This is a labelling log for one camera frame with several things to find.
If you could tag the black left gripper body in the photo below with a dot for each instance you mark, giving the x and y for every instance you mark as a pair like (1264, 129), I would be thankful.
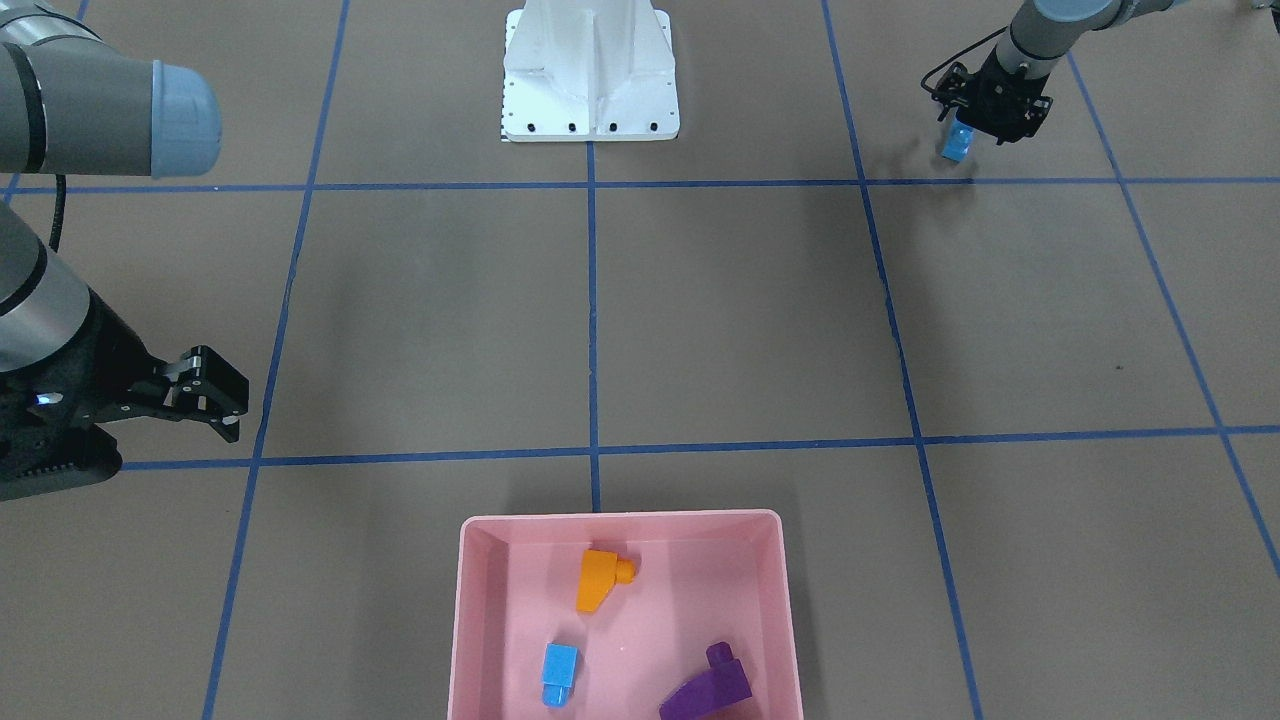
(987, 88)

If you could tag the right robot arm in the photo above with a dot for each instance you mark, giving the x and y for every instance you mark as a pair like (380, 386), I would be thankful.
(75, 106)

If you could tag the orange sloped block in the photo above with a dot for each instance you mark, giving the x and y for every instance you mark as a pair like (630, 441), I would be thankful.
(600, 572)

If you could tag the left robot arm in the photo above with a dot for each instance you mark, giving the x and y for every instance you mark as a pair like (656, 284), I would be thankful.
(1041, 33)

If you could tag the long blue block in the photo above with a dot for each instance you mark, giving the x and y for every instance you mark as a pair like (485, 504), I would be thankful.
(957, 141)

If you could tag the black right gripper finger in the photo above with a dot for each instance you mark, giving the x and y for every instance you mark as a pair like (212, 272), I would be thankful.
(142, 403)
(201, 380)

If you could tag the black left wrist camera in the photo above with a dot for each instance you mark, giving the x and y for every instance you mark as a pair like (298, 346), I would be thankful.
(949, 87)

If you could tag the purple curved block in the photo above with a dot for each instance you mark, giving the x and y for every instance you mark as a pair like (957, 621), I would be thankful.
(724, 684)

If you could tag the pink plastic box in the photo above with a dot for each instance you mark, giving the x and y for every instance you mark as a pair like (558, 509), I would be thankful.
(703, 577)

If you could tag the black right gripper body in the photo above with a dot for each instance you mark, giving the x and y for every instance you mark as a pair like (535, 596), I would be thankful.
(108, 366)

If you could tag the small blue block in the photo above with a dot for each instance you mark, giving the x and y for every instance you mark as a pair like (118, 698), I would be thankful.
(558, 674)

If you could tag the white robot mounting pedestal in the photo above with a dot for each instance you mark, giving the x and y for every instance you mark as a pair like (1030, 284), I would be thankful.
(589, 71)

